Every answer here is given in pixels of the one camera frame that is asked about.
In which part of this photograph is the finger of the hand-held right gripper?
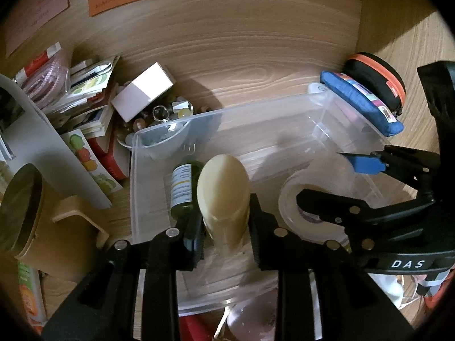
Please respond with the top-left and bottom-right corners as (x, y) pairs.
(336, 145), (441, 190)
(296, 188), (436, 256)

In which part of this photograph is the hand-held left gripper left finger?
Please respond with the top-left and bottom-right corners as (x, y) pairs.
(42, 215), (206, 341)

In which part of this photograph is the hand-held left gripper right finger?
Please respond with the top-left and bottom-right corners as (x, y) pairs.
(249, 193), (417, 341)

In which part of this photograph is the clear tape roll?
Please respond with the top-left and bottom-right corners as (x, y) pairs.
(278, 165), (357, 243)

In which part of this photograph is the cream plastic bottle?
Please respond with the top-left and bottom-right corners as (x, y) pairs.
(197, 154), (251, 251)

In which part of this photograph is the clear plastic storage bin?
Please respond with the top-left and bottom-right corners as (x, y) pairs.
(129, 94), (421, 317)

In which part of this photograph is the wooden desktop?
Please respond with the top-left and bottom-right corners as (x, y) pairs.
(0, 0), (455, 341)

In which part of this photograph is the green bottle with white label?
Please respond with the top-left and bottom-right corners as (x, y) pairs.
(169, 161), (207, 253)

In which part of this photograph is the blue fabric pencil case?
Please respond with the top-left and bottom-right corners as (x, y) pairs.
(319, 70), (405, 136)

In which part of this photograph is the black round case orange trim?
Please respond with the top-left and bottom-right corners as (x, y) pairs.
(343, 52), (407, 116)

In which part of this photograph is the red object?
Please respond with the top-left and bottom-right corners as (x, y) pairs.
(179, 314), (215, 341)

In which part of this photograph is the clear plastic bottle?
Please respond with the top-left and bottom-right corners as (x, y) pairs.
(226, 288), (278, 341)

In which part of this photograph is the red book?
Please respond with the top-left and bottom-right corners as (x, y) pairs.
(88, 128), (131, 180)

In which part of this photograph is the long fruit print sheet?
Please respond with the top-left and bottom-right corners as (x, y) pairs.
(60, 129), (124, 195)

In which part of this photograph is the bowl of small trinkets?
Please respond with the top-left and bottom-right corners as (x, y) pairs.
(124, 99), (211, 143)

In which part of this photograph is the beige mug with dark lid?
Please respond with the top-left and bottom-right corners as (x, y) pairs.
(0, 163), (110, 282)

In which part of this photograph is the stack of small cards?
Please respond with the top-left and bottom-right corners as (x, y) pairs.
(60, 92), (119, 140)

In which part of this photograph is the white cardboard box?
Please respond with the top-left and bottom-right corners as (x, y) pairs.
(110, 62), (176, 122)

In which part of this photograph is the grey flat board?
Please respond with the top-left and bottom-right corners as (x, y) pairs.
(0, 74), (113, 210)

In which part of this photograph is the orange and green packet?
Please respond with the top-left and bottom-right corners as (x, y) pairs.
(16, 261), (49, 333)

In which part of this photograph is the fruit print sticker card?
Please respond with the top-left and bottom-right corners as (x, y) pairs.
(69, 55), (122, 97)

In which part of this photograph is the pink bead packet red label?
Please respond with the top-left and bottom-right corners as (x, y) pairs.
(14, 41), (72, 111)

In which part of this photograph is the pink paper note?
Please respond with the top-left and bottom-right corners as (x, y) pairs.
(5, 0), (69, 58)

